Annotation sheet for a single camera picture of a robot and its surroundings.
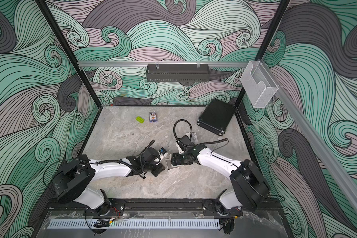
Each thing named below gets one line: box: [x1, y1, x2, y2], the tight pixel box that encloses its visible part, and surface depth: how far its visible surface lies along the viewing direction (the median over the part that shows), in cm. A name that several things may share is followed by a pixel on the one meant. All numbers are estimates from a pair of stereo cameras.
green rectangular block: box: [135, 116, 145, 124], surface depth 113 cm
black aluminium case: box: [196, 99, 237, 136], surface depth 106 cm
